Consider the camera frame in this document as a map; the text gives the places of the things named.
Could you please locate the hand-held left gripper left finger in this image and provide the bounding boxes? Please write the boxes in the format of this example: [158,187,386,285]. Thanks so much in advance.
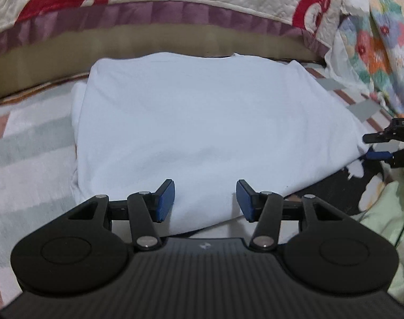
[67,179,175,252]

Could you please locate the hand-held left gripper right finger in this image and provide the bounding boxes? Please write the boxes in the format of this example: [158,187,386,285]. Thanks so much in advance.
[236,179,344,252]

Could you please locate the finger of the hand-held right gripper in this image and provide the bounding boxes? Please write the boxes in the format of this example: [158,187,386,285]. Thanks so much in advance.
[363,117,404,144]
[366,146,404,169]

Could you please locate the white long-sleeve shirt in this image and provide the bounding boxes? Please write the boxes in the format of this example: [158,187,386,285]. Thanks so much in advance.
[70,52,372,238]

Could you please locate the light green quilt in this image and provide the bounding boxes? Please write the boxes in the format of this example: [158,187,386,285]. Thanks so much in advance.
[351,166,404,304]

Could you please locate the floral patchwork quilt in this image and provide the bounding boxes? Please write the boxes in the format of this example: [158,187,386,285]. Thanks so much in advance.
[325,0,404,117]

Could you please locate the checked pink and grey mat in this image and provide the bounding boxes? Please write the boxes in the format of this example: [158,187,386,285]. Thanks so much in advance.
[0,63,393,308]

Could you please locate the beige bed base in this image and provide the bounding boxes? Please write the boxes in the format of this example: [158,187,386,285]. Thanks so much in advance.
[0,23,326,107]

